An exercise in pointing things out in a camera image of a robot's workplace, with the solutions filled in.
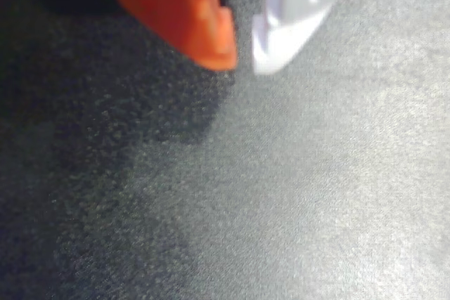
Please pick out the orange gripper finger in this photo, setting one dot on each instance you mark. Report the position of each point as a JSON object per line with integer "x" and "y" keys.
{"x": 183, "y": 8}

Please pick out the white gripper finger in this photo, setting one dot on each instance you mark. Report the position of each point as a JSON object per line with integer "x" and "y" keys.
{"x": 299, "y": 8}

